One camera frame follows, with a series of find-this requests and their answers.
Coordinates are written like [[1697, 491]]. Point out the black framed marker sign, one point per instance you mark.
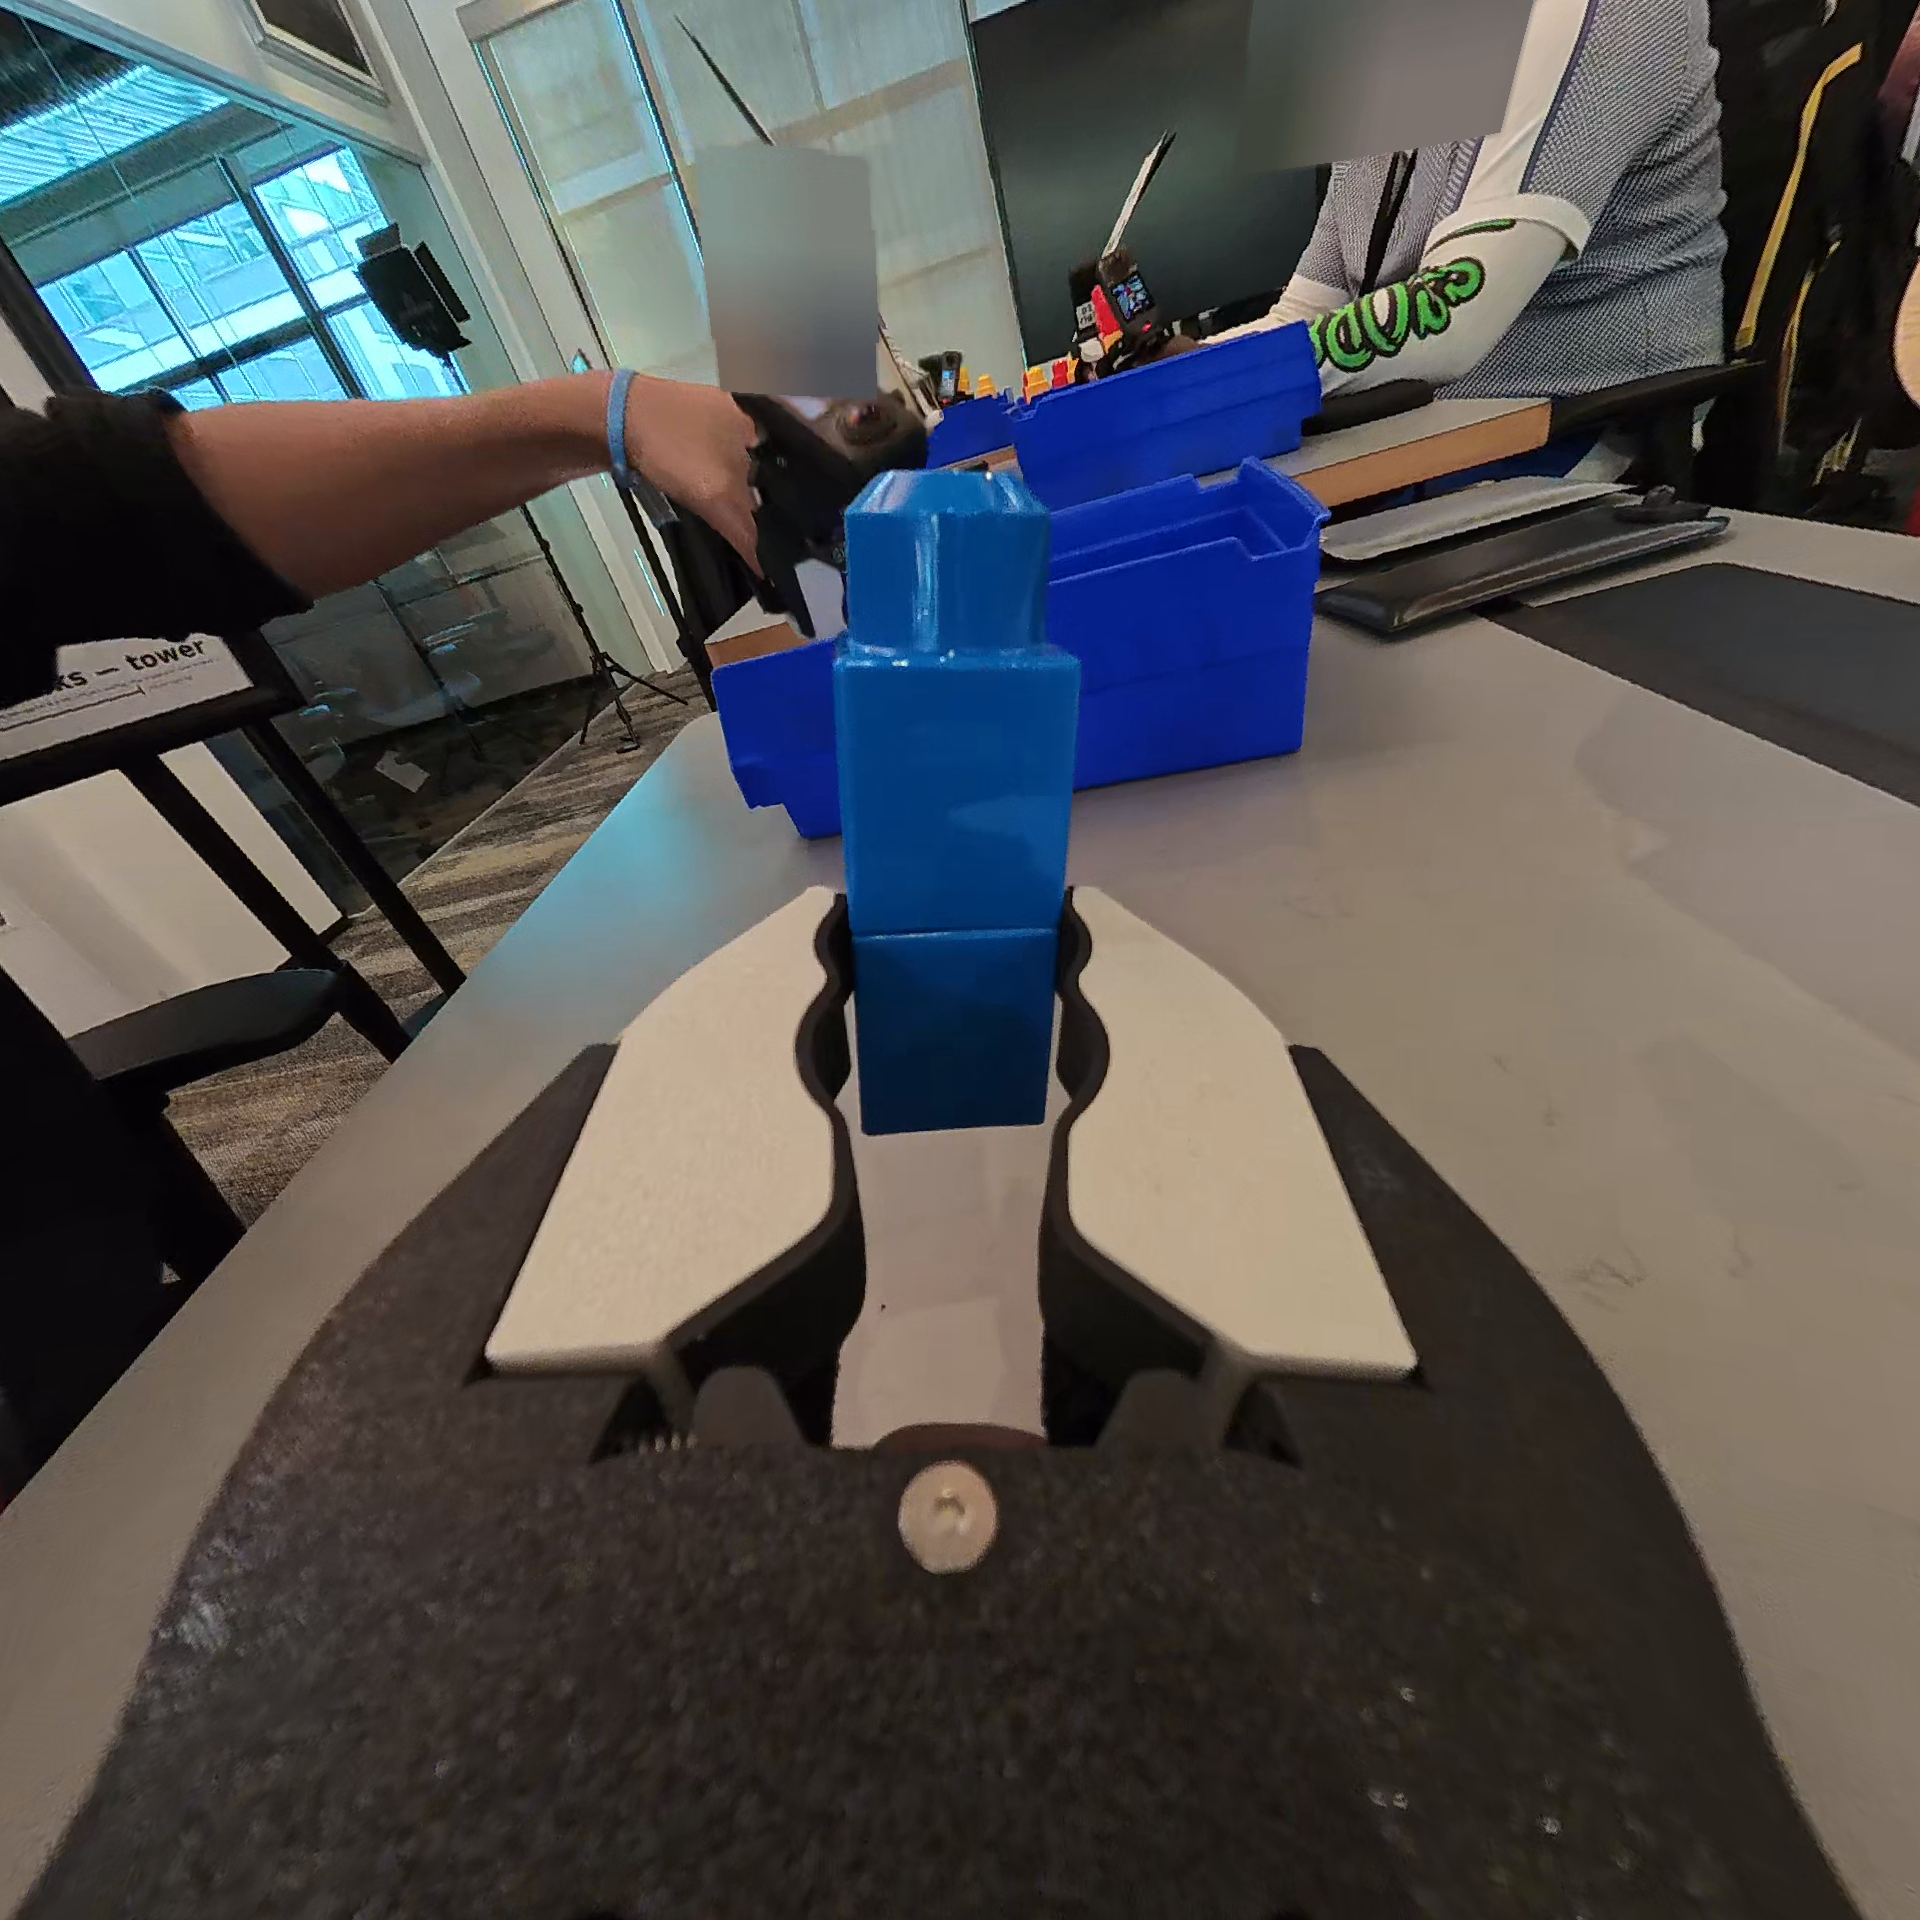
[[121, 674]]

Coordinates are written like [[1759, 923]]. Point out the person's left hand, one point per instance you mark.
[[691, 442]]

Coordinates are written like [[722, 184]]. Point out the dark grey desk mat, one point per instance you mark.
[[1770, 660]]

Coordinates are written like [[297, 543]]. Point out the black backpack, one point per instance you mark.
[[1801, 301]]

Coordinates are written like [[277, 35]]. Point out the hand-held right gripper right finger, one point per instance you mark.
[[1215, 1184]]

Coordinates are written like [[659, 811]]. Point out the person's torso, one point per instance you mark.
[[74, 1275]]

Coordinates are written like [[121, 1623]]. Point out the black mounted box device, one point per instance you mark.
[[412, 293]]

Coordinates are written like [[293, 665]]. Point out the black tripod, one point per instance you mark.
[[606, 679]]

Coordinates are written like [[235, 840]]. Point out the person's left forearm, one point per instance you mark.
[[375, 465]]

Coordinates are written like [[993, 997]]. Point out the large black wall screen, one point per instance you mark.
[[1050, 180]]

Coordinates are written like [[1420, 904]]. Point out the blue wristband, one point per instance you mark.
[[621, 428]]

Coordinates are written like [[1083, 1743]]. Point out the black folder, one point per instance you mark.
[[1500, 579]]

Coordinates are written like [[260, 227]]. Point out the blue plastic bin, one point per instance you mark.
[[968, 434], [1200, 674], [1170, 420]]

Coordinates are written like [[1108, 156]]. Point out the white paper sheets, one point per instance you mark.
[[1441, 518]]

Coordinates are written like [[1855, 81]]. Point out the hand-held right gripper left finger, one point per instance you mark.
[[682, 1184]]

